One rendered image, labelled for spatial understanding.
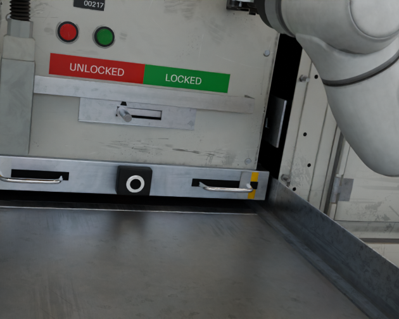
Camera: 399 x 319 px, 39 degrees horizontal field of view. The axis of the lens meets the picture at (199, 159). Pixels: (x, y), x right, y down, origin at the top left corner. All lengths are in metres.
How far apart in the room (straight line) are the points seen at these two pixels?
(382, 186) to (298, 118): 0.24
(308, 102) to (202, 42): 0.23
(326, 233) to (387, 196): 0.30
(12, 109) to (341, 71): 0.47
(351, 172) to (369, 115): 0.44
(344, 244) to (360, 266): 0.05
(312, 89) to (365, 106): 0.38
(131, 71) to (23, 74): 0.21
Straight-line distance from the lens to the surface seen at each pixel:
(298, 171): 1.09
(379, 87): 0.69
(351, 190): 1.14
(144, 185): 1.00
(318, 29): 0.65
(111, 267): 0.79
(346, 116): 0.71
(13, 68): 0.85
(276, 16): 0.75
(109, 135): 1.00
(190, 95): 0.97
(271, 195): 1.10
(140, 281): 0.76
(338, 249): 0.90
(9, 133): 0.87
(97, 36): 0.96
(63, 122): 0.98
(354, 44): 0.63
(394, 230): 1.27
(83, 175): 1.00
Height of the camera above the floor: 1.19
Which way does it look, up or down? 14 degrees down
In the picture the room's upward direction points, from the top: 9 degrees clockwise
